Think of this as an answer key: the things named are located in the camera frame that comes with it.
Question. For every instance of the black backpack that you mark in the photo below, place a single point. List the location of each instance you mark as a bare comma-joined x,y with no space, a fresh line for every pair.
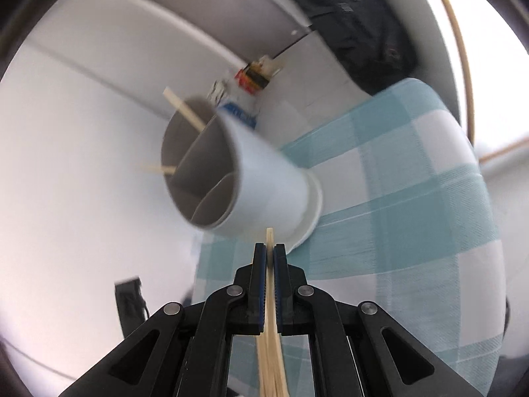
359,29

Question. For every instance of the thin wooden rod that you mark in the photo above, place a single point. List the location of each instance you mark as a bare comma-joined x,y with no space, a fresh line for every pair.
458,45
504,149

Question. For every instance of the blue printed box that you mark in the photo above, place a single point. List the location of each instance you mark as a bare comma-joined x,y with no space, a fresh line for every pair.
239,115

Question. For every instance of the blue white checkered tablecloth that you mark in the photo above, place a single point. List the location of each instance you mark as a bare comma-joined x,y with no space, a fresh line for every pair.
413,215

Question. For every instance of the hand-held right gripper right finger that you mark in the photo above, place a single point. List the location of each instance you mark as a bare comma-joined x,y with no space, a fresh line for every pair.
278,281

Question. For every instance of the grey door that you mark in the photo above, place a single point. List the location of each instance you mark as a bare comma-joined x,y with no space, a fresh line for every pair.
231,12

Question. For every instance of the black device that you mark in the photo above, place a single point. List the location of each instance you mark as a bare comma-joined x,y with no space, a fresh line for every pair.
130,302

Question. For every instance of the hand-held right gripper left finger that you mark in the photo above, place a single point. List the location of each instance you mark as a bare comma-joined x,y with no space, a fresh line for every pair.
259,281

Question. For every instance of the white cloth bundle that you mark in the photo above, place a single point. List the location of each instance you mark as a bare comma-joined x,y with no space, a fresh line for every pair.
220,91

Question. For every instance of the red and yellow bags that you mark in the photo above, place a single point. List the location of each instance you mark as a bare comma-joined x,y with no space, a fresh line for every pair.
252,76

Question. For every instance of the white divided utensil holder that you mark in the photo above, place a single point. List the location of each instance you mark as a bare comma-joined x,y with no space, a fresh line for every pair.
264,173

